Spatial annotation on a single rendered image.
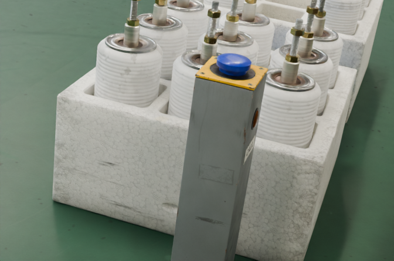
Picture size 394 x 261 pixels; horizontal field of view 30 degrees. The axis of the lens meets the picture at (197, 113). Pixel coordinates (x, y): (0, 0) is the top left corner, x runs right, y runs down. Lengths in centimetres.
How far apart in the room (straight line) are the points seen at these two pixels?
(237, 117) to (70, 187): 38
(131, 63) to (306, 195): 30
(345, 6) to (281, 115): 56
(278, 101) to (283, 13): 66
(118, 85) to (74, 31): 81
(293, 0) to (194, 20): 53
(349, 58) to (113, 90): 60
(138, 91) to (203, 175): 23
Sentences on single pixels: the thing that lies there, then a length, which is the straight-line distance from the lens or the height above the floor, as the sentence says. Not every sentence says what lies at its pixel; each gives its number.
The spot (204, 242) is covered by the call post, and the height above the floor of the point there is 10.
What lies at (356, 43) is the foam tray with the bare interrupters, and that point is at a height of 18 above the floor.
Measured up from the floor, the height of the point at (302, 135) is 19.
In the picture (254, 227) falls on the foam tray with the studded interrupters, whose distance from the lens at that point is 105.
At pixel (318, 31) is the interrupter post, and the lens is 124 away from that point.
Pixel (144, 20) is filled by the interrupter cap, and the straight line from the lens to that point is 118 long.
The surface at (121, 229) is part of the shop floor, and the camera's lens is 110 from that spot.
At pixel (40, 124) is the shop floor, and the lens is 138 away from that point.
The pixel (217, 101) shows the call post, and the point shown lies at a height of 29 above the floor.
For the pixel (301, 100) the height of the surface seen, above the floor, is 24.
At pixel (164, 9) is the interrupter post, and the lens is 117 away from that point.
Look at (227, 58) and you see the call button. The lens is 84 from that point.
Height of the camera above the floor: 62
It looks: 25 degrees down
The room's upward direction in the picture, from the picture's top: 8 degrees clockwise
